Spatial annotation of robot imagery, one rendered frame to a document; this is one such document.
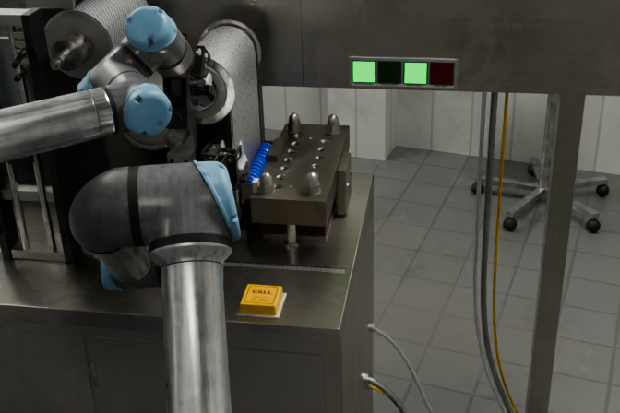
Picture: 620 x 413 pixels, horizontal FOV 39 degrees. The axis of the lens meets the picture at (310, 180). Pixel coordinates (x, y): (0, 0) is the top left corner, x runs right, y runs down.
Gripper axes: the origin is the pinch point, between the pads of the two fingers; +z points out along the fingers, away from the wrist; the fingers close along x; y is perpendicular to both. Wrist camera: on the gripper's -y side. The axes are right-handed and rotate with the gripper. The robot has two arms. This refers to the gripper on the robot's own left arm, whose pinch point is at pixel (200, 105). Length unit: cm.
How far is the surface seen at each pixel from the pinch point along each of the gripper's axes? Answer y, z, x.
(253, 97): 9.5, 22.5, -5.3
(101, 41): 11.7, -3.4, 21.0
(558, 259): -14, 80, -80
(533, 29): 28, 24, -67
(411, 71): 20, 30, -40
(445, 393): -52, 130, -52
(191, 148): -7.4, 6.5, 2.8
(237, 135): -2.7, 12.0, -5.2
